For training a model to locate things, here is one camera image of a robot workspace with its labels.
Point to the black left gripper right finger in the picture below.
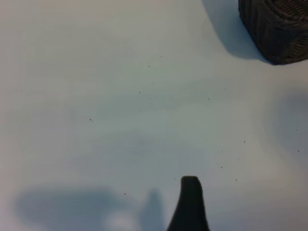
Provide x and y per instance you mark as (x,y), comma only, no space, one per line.
(197,211)

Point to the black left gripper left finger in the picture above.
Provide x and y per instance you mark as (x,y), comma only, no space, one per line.
(184,211)

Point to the dark brown wicker basket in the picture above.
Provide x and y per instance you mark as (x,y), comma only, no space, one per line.
(276,36)

